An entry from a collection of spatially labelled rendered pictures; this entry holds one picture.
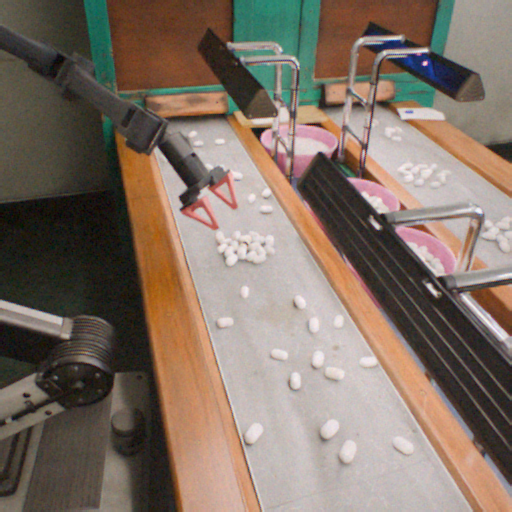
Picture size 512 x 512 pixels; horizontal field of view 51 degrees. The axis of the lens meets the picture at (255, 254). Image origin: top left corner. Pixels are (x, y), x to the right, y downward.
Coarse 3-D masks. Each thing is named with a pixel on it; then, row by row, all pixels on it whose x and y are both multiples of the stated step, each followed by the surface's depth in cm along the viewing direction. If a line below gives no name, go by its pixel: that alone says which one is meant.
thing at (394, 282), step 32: (320, 160) 92; (320, 192) 88; (352, 192) 82; (352, 224) 79; (384, 224) 74; (352, 256) 77; (384, 256) 71; (416, 256) 67; (384, 288) 69; (416, 288) 65; (416, 320) 63; (448, 320) 60; (416, 352) 62; (448, 352) 59; (480, 352) 55; (448, 384) 57; (480, 384) 54; (480, 416) 53
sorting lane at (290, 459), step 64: (192, 128) 198; (256, 192) 159; (192, 256) 131; (256, 320) 112; (320, 320) 113; (256, 384) 98; (320, 384) 98; (384, 384) 99; (256, 448) 87; (320, 448) 87; (384, 448) 87
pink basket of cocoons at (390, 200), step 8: (360, 184) 161; (368, 184) 160; (376, 184) 158; (368, 192) 160; (376, 192) 158; (384, 192) 156; (392, 192) 154; (304, 200) 150; (384, 200) 156; (392, 200) 153; (392, 208) 152; (312, 216) 148; (320, 224) 146
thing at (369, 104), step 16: (352, 48) 161; (416, 48) 150; (352, 64) 163; (352, 80) 166; (352, 96) 169; (368, 96) 155; (368, 112) 157; (368, 128) 160; (368, 144) 163; (336, 160) 184; (352, 176) 174
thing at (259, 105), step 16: (208, 32) 167; (208, 48) 162; (224, 48) 150; (208, 64) 158; (224, 64) 146; (240, 64) 137; (224, 80) 142; (240, 80) 133; (256, 80) 126; (240, 96) 129; (256, 96) 122; (256, 112) 124; (272, 112) 125
